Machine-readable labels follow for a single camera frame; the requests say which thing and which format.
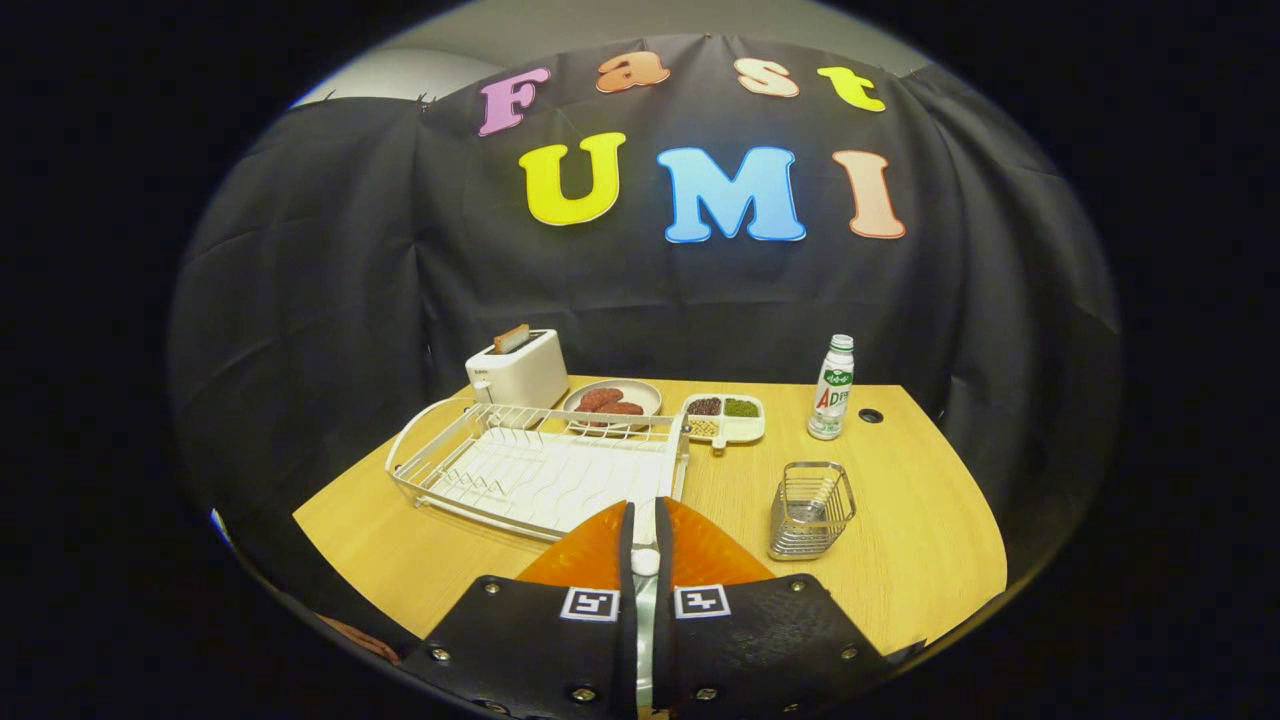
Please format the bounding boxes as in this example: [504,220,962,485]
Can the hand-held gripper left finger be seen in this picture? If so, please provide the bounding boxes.
[400,500,639,720]

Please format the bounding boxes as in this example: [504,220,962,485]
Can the metal wire basket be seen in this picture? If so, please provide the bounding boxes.
[768,461,858,560]

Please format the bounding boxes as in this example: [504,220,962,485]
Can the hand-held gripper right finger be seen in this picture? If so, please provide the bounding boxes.
[652,496,926,720]

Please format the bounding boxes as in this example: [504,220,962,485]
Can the spoon with checked handle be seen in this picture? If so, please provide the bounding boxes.
[630,497,663,711]

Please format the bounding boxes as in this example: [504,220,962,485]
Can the beige plate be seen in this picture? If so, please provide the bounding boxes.
[562,379,663,433]

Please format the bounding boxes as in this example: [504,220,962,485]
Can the white drain tray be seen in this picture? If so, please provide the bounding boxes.
[430,425,681,541]

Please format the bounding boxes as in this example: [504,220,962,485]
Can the white toaster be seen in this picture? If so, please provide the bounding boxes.
[465,329,570,409]

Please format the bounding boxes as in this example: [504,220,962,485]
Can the white drink bottle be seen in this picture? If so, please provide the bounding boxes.
[807,334,856,442]

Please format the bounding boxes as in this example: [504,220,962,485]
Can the white wire dish rack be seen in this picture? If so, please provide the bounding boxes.
[385,397,693,543]

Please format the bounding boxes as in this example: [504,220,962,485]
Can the black backdrop cloth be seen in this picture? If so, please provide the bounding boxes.
[165,35,1126,621]

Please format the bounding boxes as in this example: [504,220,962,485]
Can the white divided tray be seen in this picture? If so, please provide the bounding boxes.
[681,393,766,449]

